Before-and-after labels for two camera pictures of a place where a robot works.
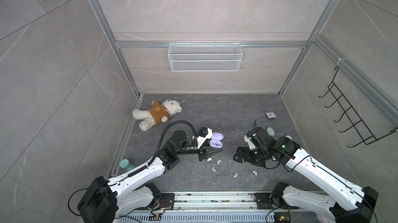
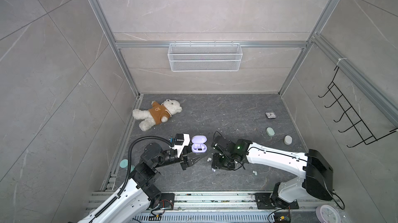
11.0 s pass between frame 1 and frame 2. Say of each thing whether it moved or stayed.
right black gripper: moved
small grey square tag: stayed
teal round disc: stayed
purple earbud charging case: moved
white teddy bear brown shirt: stayed
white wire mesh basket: stayed
